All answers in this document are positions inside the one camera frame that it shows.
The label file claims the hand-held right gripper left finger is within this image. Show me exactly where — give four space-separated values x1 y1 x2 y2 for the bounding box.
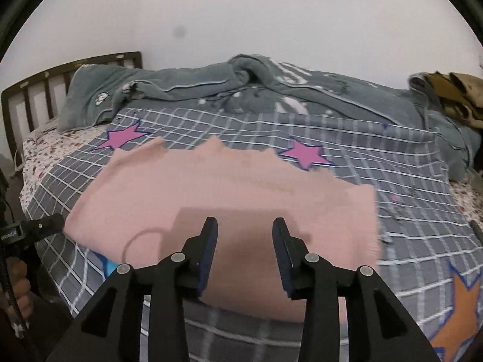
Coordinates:
45 217 219 362

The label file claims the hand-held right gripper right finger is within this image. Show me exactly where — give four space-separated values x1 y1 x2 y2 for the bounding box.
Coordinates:
272 218 442 362

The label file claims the pink knit sweater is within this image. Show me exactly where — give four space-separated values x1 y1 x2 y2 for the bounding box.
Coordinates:
63 136 382 325

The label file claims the brown clothes pile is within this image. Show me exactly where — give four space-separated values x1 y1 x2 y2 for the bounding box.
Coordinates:
424 70 483 131

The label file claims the person's left hand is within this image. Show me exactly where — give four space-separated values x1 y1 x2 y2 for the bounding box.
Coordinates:
5 258 33 323

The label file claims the dark wooden headboard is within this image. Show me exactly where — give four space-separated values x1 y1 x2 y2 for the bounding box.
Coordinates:
1 51 143 167

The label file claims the grey checked blanket with stars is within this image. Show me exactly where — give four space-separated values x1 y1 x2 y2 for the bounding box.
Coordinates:
19 107 483 362

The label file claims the grey fleece blanket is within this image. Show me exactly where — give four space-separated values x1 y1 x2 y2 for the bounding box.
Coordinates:
58 53 483 182

